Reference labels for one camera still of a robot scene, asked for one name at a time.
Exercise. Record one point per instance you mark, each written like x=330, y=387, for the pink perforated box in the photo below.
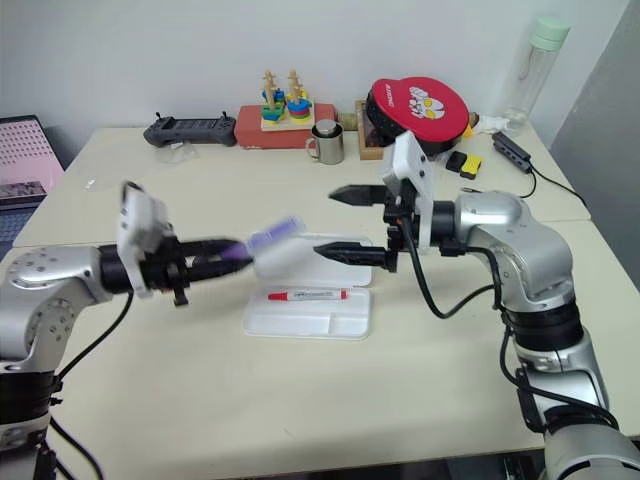
x=25, y=155

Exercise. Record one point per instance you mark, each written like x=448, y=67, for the red and black round pad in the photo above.
x=425, y=110

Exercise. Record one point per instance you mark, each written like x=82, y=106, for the wooden box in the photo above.
x=367, y=145

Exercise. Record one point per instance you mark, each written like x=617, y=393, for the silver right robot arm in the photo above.
x=525, y=235

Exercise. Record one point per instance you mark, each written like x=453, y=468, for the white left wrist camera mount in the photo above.
x=137, y=215

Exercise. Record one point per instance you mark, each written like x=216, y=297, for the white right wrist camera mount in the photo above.
x=411, y=160

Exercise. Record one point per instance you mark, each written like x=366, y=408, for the black handheld remote controller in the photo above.
x=192, y=130

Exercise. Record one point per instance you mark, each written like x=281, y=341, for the red cardboard box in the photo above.
x=247, y=127

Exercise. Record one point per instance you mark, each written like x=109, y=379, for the clear plastic wrapper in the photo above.
x=177, y=152

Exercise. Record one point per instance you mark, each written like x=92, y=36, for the small black block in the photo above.
x=456, y=161

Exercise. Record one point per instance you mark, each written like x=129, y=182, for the crumpled white tissue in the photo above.
x=492, y=124

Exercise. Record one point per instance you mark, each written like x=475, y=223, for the small clear plastic scrap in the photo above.
x=91, y=183

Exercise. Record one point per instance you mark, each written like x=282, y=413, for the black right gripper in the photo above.
x=393, y=210

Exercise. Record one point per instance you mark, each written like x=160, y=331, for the black usb hub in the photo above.
x=512, y=149

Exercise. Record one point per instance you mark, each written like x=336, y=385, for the stainless steel mug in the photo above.
x=330, y=145

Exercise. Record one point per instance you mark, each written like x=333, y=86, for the red marker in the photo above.
x=310, y=295

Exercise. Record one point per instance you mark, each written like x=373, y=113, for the white plastic pencil case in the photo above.
x=310, y=315

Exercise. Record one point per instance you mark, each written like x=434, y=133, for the colourful wooden stacking toy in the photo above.
x=287, y=112

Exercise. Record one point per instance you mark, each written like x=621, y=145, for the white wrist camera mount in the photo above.
x=137, y=215
x=411, y=160

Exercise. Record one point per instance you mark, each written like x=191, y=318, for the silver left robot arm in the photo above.
x=45, y=270

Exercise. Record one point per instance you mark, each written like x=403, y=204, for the clear bottle with green lid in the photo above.
x=532, y=75

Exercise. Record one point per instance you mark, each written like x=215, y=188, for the yellow and black eraser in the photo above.
x=472, y=166

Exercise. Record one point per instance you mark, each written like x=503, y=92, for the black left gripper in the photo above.
x=167, y=265

